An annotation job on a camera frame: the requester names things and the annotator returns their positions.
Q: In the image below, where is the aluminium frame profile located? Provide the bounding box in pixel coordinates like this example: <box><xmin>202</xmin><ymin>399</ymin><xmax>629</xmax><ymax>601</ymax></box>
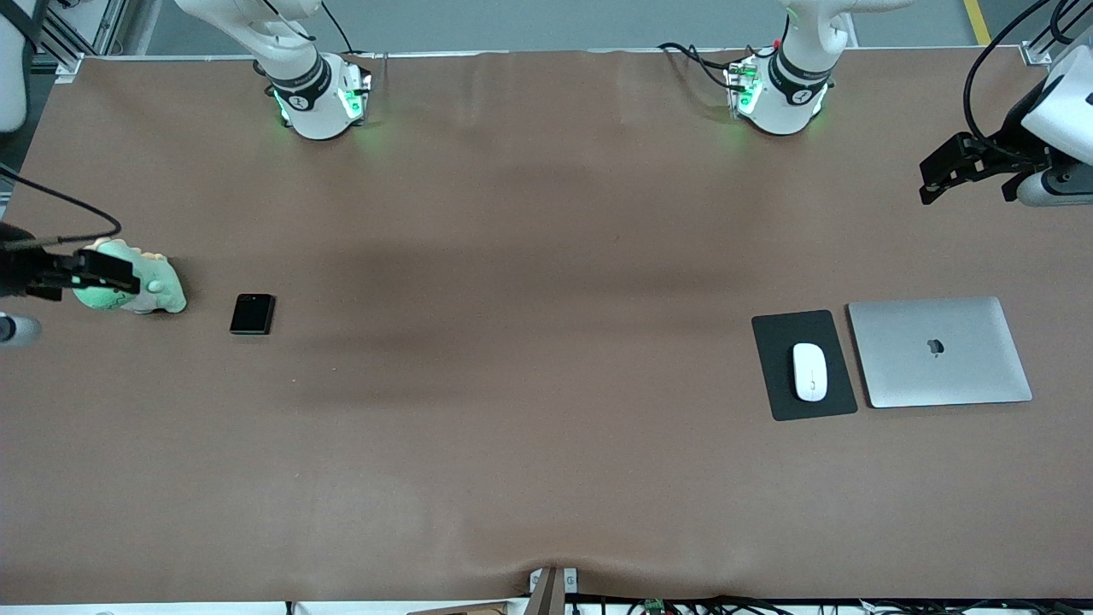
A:
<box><xmin>26</xmin><ymin>0</ymin><xmax>131</xmax><ymax>83</ymax></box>
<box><xmin>1020</xmin><ymin>0</ymin><xmax>1093</xmax><ymax>66</ymax></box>

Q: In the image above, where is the black base cable bundle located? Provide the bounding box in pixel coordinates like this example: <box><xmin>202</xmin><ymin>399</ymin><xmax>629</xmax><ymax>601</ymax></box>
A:
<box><xmin>658</xmin><ymin>41</ymin><xmax>757</xmax><ymax>95</ymax></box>

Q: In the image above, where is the metal table clamp bracket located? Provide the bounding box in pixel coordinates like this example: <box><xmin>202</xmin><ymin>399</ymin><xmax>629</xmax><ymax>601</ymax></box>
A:
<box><xmin>529</xmin><ymin>566</ymin><xmax>580</xmax><ymax>615</ymax></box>

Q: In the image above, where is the black mouse pad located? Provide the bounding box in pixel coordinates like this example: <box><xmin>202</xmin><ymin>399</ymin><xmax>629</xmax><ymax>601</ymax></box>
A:
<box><xmin>751</xmin><ymin>309</ymin><xmax>858</xmax><ymax>422</ymax></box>

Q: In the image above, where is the black flip phone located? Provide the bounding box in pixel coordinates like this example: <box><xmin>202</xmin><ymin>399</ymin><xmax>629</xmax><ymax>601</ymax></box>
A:
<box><xmin>229</xmin><ymin>293</ymin><xmax>276</xmax><ymax>336</ymax></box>

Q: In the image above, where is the silver laptop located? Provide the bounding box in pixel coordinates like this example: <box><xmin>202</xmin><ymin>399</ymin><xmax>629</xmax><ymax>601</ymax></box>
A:
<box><xmin>847</xmin><ymin>296</ymin><xmax>1033</xmax><ymax>409</ymax></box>

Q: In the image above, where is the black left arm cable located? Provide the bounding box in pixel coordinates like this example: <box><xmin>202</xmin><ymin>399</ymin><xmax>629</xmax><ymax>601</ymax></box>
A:
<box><xmin>962</xmin><ymin>0</ymin><xmax>1093</xmax><ymax>165</ymax></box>

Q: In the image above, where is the white computer mouse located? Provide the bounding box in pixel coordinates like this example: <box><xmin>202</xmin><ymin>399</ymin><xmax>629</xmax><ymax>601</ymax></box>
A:
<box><xmin>792</xmin><ymin>343</ymin><xmax>828</xmax><ymax>402</ymax></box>

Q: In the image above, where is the brown table cover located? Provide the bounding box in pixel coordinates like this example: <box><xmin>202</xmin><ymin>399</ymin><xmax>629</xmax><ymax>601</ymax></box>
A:
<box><xmin>0</xmin><ymin>47</ymin><xmax>1093</xmax><ymax>604</ymax></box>

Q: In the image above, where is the green dinosaur plush toy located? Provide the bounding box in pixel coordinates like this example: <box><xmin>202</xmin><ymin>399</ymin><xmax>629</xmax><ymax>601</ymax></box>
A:
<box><xmin>72</xmin><ymin>238</ymin><xmax>187</xmax><ymax>315</ymax></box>

